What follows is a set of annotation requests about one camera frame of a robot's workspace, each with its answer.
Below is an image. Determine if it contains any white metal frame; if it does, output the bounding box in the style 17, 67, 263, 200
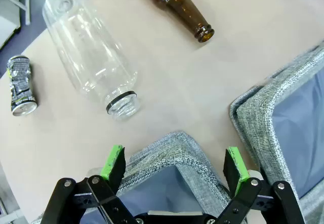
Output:
0, 0, 31, 50

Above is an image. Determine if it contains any brown glass bottle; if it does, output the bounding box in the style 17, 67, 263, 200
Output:
142, 0, 215, 43

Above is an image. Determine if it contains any grey fabric basket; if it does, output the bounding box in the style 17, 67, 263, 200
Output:
229, 40, 324, 224
31, 130, 256, 224

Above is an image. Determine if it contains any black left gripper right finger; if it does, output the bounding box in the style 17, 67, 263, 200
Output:
214, 146, 306, 224

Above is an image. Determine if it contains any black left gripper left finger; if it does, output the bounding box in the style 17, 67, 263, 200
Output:
39, 145, 139, 224

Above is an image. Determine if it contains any crushed silver can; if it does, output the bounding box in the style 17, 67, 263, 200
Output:
7, 55, 38, 117

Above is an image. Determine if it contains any clear plastic bottle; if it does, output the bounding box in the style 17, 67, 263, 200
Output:
42, 0, 141, 120

